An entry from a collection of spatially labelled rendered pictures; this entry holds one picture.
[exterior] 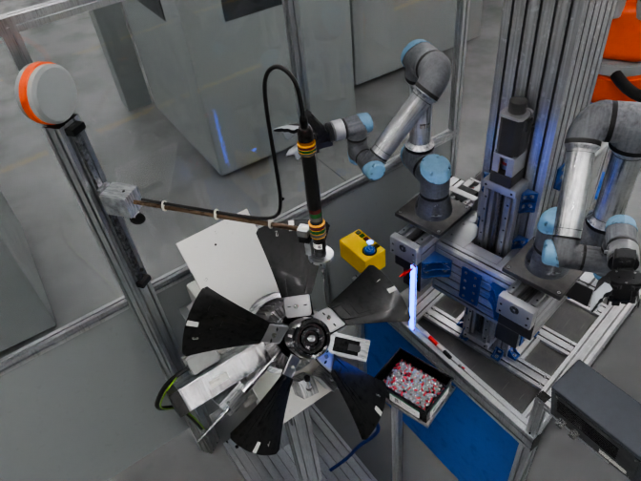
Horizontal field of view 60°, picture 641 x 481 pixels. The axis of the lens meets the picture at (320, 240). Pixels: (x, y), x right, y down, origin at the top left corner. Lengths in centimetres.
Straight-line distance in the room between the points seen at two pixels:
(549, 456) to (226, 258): 178
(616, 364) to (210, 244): 223
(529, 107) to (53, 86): 144
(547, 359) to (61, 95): 233
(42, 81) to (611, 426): 162
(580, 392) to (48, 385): 182
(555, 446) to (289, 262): 171
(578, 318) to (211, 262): 198
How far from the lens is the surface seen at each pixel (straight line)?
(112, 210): 174
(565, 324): 307
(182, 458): 294
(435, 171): 213
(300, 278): 165
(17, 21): 171
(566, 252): 170
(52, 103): 162
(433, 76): 194
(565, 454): 290
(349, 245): 209
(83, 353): 232
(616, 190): 187
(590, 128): 173
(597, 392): 157
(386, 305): 176
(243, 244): 184
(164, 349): 224
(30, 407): 243
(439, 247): 229
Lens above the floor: 249
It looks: 42 degrees down
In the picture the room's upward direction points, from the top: 7 degrees counter-clockwise
